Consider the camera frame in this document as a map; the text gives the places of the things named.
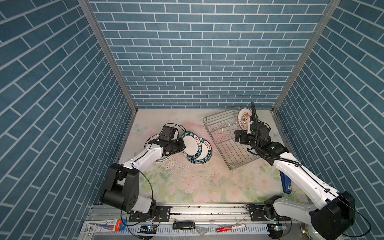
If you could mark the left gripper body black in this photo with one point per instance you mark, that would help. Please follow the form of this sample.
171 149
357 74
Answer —
176 146

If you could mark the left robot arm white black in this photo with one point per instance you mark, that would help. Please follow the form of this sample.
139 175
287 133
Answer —
122 181

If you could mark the green led circuit board left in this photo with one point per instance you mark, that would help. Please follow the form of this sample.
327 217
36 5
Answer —
152 230

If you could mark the green led circuit board right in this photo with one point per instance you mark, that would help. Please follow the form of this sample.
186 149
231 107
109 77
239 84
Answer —
276 231

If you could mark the red marker pen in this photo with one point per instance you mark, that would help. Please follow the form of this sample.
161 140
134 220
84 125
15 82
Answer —
230 228

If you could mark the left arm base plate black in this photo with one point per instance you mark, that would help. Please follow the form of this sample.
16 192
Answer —
158 214

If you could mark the aluminium mounting rail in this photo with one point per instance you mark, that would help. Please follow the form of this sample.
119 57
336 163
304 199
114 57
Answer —
215 213

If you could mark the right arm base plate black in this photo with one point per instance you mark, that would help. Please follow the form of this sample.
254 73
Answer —
258 214

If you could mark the metal wire dish rack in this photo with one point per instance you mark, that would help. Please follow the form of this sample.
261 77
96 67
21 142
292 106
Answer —
221 127

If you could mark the white slotted cable duct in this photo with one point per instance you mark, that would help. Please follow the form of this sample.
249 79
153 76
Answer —
207 230

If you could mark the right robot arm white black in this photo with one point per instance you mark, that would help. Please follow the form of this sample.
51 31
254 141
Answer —
330 212

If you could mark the black remote device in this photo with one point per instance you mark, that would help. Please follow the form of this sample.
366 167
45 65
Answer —
186 225

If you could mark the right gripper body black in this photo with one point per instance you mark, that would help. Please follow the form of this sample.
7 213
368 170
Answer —
245 138

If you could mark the green led circuit board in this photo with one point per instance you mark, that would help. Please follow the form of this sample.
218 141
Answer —
276 231
152 230

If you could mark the blue box by right arm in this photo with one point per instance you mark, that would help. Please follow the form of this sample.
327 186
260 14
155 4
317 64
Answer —
286 183

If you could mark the white red blue box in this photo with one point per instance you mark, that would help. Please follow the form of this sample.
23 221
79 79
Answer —
106 226

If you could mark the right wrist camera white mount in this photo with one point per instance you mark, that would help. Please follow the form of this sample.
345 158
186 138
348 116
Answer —
249 128

